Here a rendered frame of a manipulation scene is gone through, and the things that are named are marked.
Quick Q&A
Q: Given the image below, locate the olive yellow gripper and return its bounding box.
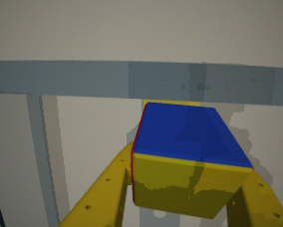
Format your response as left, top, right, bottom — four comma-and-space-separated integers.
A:
58, 141, 283, 227

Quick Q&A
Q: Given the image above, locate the grey side wall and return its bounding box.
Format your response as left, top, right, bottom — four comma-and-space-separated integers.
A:
0, 94, 59, 227

